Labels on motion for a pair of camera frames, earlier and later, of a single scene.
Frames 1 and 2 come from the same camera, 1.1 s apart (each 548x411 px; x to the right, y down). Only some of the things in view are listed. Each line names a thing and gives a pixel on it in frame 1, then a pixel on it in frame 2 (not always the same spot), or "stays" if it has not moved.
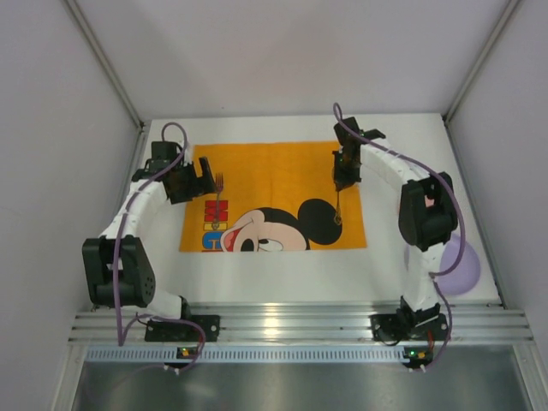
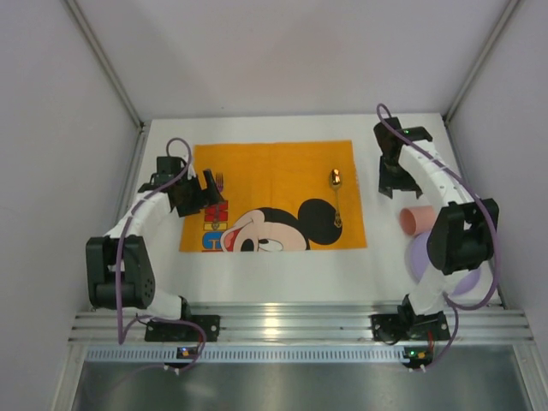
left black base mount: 177,331 stays
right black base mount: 390,329 stays
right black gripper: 343,176 → 396,181
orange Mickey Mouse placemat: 273,197 stays
